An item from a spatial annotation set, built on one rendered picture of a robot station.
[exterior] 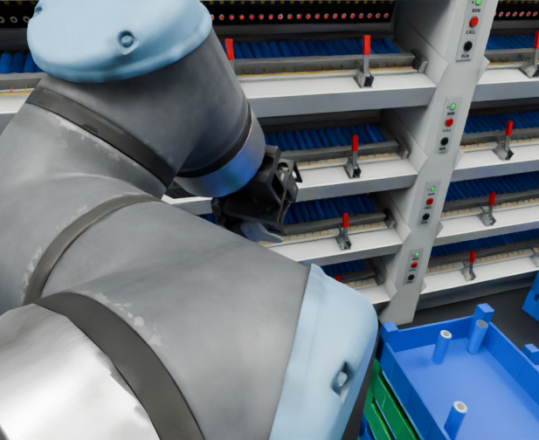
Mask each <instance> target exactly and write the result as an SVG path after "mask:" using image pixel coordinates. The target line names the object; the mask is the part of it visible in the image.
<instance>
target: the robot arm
mask: <svg viewBox="0 0 539 440"><path fill-rule="evenodd" d="M27 41H28V46H29V48H30V50H31V55H32V58H33V60H34V62H35V63H36V64H37V66H38V67H39V68H40V69H41V70H43V71H44V72H46V74H45V76H44V77H43V78H42V79H41V80H40V81H39V82H38V84H37V85H36V87H35V88H34V89H33V91H32V92H31V94H30V95H29V97H28V98H27V100H26V101H25V102H24V104H23V105H22V106H21V107H20V108H19V110H18V111H17V113H16V114H15V116H14V117H13V119H12V120H11V121H10V123H9V125H8V126H7V127H6V128H5V129H4V131H3V132H2V134H1V135H0V440H341V439H342V435H343V432H344V431H345V428H346V425H347V423H348V420H349V417H350V414H351V412H352V409H353V407H354V405H355V402H356V398H357V396H358V393H359V390H360V387H361V385H362V383H363V378H364V376H365V373H366V370H367V367H368V365H369V362H370V357H371V355H372V352H373V348H374V346H375V342H376V339H377V330H378V321H377V314H376V311H375V309H374V307H373V305H372V304H371V303H370V301H369V300H368V299H367V298H366V297H365V296H363V295H362V294H361V293H360V292H358V291H356V290H354V289H352V288H350V287H348V286H346V285H344V284H342V283H341V282H339V281H337V280H335V279H333V278H331V277H329V276H327V275H326V274H325V273H324V272H323V270H322V269H321V267H320V266H318V265H315V264H311V266H310V267H308V266H306V265H303V264H301V263H299V262H297V261H294V260H292V259H291V258H288V257H286V256H283V255H281V254H279V253H278V252H276V251H272V250H270V249H268V248H266V247H264V246H262V245H260V244H257V243H256V242H259V241H267V242H273V243H282V242H283V241H284V240H283V238H282V237H280V236H277V235H281V236H284V237H287V233H286V232H285V230H284V229H283V227H282V226H281V225H283V221H284V217H285V215H286V213H287V209H288V207H289V206H290V202H293V203H295V202H296V197H297V194H298V190H299V188H298V186H297V184H296V183H297V182H299V183H302V182H303V181H302V178H301V174H300V172H299V170H298V168H297V165H296V162H295V161H294V160H288V159H281V158H280V150H279V148H278V147H277V146H271V145H266V142H265V136H264V133H263V131H262V129H261V127H260V125H259V122H258V120H257V118H256V116H255V114H254V112H253V110H252V108H251V106H250V104H249V102H248V99H247V98H246V96H245V93H244V91H243V89H242V87H241V85H240V84H239V82H238V79H237V76H236V74H235V72H234V71H233V69H232V67H231V64H230V62H229V60H228V58H227V57H226V55H225V52H224V49H223V47H222V45H221V44H220V42H219V40H218V37H217V35H216V33H215V31H214V30H213V28H212V21H211V15H210V13H209V11H208V10H207V9H206V8H205V6H204V5H202V4H201V3H200V2H199V0H40V1H39V2H38V4H37V6H36V7H35V12H34V15H33V18H31V19H30V21H29V23H28V28H27ZM283 167H285V168H288V170H287V171H286V170H283ZM293 170H294V172H295V174H296V176H295V175H293ZM163 195H166V196H168V197H170V198H172V199H179V198H189V197H198V196H200V197H206V198H212V199H211V209H212V215H213V216H215V217H216V218H218V221H217V224H214V223H211V222H209V221H207V220H205V219H203V218H201V217H198V216H196V215H193V214H191V213H189V212H188V211H186V210H182V209H180V208H178V207H176V206H174V205H171V204H169V203H166V202H164V201H163V200H161V199H162V197H163ZM260 223H261V224H260ZM267 224H270V225H273V226H277V227H278V230H276V229H271V228H269V227H268V226H267ZM262 226H263V227H264V228H265V229H266V230H265V229H264V228H263V227H262ZM275 234H276V235H275Z"/></svg>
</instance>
